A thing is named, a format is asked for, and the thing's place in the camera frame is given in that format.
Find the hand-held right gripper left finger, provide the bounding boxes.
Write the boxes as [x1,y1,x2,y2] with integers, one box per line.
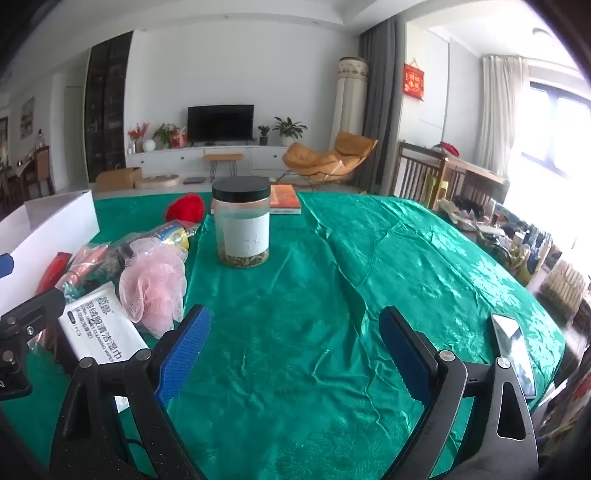
[50,305,212,480]

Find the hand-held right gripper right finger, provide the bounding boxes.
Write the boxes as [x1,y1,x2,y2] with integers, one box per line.
[379,305,540,480]

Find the red snack packet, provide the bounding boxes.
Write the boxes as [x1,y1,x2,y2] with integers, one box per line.
[37,251,72,294]

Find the white cardboard box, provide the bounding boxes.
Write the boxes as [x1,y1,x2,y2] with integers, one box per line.
[0,189,100,319]

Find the white wet wipes packet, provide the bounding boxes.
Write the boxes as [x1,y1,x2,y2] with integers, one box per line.
[58,281,151,414]

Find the pink plush toy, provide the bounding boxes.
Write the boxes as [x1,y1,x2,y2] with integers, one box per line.
[119,249,186,337]

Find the pink striped packet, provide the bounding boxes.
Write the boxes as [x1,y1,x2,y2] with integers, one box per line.
[60,244,110,296]

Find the black mesh pouf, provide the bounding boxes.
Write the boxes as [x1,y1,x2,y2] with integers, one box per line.
[88,235,162,296]

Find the blue and yellow packet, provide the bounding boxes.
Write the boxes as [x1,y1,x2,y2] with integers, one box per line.
[148,220,204,252]

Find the red yarn ball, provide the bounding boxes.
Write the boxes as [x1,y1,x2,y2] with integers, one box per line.
[165,194,205,223]

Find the wooden dining chair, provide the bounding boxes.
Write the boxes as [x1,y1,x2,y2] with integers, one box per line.
[21,145,54,199]

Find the smartphone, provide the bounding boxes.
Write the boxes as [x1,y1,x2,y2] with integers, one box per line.
[489,314,537,400]

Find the green satin tablecloth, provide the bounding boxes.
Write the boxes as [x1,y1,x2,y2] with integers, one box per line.
[0,190,566,480]

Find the clear jar with black lid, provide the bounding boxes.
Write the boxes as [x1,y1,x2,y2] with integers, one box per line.
[211,178,271,268]

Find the brown cardboard box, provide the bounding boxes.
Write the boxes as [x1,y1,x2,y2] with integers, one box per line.
[95,167,143,192]

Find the pile of assorted clutter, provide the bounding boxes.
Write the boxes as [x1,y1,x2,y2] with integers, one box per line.
[434,198,591,319]

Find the beige round cushion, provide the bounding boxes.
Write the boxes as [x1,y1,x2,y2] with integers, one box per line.
[135,174,181,189]

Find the orange book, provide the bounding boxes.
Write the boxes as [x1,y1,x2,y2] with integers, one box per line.
[269,184,303,215]

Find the red flower arrangement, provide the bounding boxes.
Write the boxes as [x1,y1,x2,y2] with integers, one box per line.
[128,122,151,154]

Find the dark tall cabinet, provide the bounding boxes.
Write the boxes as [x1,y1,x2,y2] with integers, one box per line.
[83,30,134,183]

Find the wooden bench with metal legs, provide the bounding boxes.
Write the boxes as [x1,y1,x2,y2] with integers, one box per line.
[203,153,244,181]

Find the bushy green potted plant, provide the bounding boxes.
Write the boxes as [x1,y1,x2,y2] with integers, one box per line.
[152,124,178,149]

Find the white television cabinet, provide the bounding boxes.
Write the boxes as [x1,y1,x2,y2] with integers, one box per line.
[126,145,296,180]

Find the orange lounge chair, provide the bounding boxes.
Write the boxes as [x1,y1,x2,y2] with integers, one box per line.
[277,130,378,191]

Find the flat screen television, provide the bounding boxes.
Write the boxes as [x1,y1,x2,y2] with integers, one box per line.
[187,104,255,143]

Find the large green potted plant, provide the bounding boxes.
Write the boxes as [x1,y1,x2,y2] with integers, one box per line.
[272,116,308,147]

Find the standing air conditioner with cover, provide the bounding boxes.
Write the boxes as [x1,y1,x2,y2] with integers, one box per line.
[330,56,370,160]

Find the white curtain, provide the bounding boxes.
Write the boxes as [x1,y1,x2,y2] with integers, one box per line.
[478,54,532,176]

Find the grey curtain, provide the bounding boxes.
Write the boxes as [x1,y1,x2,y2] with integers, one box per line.
[358,16,407,195]

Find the framed wall picture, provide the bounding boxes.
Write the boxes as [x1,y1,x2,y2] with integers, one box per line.
[21,97,36,139]

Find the red wall hanging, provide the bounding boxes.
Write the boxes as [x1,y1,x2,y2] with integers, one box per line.
[403,60,426,101]

